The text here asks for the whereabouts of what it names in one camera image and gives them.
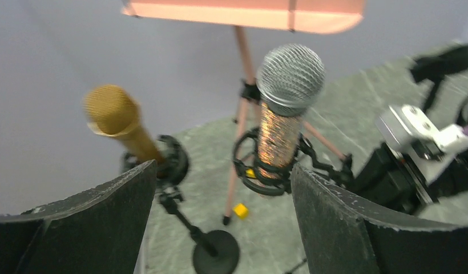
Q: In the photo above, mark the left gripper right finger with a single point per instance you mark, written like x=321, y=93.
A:
x=344, y=233

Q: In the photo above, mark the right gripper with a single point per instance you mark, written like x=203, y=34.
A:
x=397, y=184

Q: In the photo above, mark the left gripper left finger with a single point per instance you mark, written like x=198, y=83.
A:
x=99, y=230

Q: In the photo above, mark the black tripod mic stand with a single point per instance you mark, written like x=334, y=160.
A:
x=274, y=181

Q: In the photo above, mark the silver mesh glitter microphone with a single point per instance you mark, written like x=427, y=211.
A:
x=290, y=79

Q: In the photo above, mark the black round-base stand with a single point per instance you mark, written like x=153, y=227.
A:
x=437, y=67

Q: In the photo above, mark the gold microphone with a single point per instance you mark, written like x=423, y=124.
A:
x=113, y=113

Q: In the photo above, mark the pink music stand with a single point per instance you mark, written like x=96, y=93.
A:
x=319, y=17

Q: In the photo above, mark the yellow cube far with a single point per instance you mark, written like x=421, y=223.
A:
x=241, y=211

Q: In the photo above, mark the yellow cube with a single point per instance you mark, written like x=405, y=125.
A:
x=241, y=211
x=250, y=173

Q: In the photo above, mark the yellow cube near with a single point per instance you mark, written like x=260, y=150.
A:
x=250, y=173

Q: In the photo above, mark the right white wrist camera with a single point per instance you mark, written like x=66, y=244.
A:
x=406, y=129

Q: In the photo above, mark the black shock-mount stand left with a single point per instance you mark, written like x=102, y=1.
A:
x=174, y=241

